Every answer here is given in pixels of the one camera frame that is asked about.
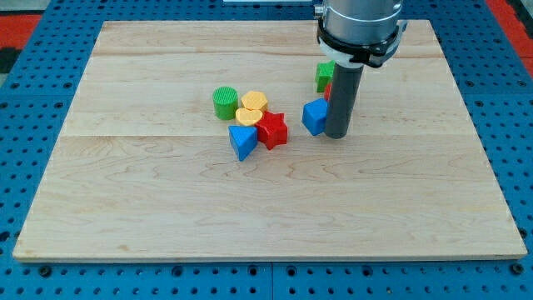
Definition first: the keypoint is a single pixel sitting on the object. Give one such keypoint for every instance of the blue cube block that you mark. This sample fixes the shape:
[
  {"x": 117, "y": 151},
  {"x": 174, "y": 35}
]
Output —
[{"x": 314, "y": 116}]

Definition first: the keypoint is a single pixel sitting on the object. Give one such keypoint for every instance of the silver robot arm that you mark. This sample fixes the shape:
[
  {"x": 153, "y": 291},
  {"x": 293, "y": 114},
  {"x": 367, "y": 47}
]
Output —
[{"x": 359, "y": 22}]

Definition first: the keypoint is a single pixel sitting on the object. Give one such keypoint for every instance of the green cube block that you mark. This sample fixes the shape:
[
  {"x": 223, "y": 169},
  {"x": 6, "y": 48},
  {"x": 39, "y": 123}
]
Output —
[{"x": 324, "y": 74}]

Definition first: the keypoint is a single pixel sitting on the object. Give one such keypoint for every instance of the red star block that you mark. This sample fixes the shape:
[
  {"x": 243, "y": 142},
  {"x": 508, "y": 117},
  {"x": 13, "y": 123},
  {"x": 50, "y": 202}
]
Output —
[{"x": 272, "y": 129}]

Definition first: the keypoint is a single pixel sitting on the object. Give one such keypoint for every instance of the blue triangle block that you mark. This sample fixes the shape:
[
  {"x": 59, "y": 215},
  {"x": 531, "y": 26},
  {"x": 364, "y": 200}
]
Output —
[{"x": 243, "y": 140}]

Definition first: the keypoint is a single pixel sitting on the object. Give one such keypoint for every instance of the yellow heart block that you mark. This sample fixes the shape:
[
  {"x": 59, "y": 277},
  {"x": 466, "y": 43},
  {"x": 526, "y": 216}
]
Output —
[{"x": 247, "y": 117}]

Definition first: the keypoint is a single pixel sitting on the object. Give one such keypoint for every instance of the yellow octagon block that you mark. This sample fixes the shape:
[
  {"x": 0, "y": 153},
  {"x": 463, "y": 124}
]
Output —
[{"x": 254, "y": 100}]

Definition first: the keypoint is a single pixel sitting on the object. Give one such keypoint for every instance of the green cylinder block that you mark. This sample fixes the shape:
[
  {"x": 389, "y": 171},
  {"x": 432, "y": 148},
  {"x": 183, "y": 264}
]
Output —
[{"x": 225, "y": 102}]

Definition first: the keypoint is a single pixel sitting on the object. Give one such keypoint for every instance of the red block behind rod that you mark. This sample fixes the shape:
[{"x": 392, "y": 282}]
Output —
[{"x": 327, "y": 92}]

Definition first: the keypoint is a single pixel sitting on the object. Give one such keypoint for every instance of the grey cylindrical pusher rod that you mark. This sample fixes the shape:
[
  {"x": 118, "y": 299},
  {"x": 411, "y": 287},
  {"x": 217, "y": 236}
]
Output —
[{"x": 344, "y": 87}]

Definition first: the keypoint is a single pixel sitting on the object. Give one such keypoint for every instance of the light wooden board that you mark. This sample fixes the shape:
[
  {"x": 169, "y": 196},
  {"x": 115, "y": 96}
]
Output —
[{"x": 143, "y": 169}]

